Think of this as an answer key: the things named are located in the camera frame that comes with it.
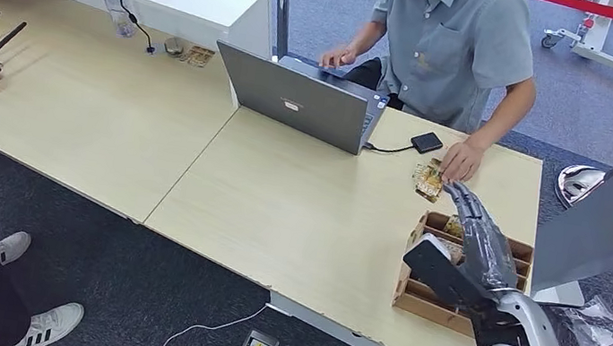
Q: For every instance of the person's left hand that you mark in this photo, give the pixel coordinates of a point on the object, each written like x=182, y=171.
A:
x=461, y=163

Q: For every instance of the white desk frame beam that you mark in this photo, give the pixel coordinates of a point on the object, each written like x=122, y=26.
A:
x=355, y=340

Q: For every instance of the black chair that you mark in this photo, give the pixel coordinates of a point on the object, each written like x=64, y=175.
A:
x=368, y=75

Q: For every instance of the wooden card holder box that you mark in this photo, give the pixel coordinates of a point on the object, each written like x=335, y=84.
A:
x=419, y=307

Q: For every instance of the grey laptop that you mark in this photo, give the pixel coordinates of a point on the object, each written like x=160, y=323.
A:
x=298, y=101

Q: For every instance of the metal pole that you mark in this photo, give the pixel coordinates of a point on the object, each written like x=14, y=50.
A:
x=283, y=6

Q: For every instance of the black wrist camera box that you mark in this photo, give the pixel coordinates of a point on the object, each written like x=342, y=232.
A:
x=436, y=274

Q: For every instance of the person's right hand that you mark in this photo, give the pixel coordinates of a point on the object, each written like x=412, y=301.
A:
x=339, y=57

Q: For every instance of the black external drive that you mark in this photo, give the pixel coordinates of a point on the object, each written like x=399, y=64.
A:
x=427, y=143

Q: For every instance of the chrome round stanchion base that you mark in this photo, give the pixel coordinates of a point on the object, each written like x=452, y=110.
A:
x=577, y=184

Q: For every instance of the person's left forearm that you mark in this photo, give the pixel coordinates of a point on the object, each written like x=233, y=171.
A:
x=506, y=119

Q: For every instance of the clear plastic bag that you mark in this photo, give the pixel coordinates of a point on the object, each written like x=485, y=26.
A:
x=121, y=19

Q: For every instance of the stack of patterned cards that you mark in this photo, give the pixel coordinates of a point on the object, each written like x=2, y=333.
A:
x=198, y=56

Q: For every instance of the crumpled clear plastic wrap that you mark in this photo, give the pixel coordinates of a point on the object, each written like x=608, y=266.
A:
x=600, y=325

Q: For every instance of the patterned card in holder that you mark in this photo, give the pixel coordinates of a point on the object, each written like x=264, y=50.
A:
x=453, y=249
x=453, y=227

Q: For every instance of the person's right forearm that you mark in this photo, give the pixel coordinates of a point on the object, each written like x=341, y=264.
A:
x=368, y=39

